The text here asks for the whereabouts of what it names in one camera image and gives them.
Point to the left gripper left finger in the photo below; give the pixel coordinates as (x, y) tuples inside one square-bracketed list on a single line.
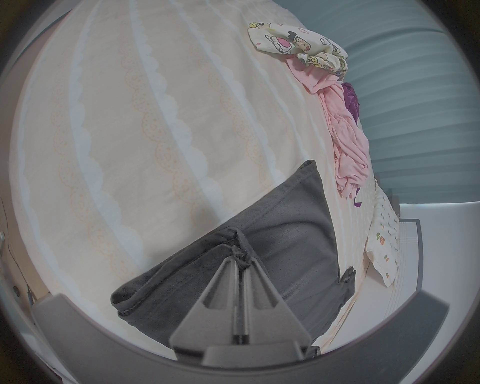
[(210, 318)]

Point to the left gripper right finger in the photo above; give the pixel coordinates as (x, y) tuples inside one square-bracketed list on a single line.
[(270, 318)]

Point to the black garment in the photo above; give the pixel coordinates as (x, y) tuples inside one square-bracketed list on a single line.
[(292, 240)]

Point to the white printed pillow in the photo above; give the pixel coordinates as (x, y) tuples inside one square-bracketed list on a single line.
[(384, 232)]

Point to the pink garment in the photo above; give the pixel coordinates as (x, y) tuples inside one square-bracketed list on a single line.
[(347, 135)]

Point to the bed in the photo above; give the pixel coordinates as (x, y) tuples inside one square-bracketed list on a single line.
[(150, 112)]

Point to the purple garment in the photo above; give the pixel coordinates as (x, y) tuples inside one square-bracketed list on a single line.
[(351, 101)]

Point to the blue-green curtain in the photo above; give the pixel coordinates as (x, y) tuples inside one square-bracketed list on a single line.
[(412, 93)]

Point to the white printed garment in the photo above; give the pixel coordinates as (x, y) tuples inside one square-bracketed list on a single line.
[(296, 41)]

